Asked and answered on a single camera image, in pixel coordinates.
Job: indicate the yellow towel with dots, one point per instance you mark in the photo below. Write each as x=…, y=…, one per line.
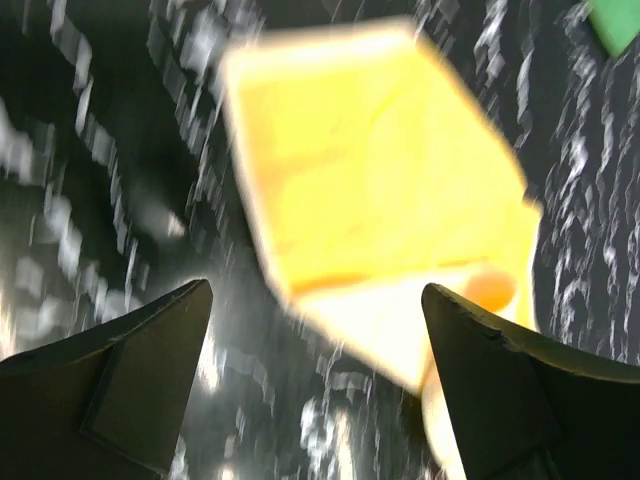
x=367, y=171

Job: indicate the green towel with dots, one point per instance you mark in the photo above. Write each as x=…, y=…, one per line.
x=616, y=23

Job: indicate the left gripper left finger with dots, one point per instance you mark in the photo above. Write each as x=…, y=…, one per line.
x=106, y=403

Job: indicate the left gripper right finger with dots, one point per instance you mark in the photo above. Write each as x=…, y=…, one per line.
x=524, y=406

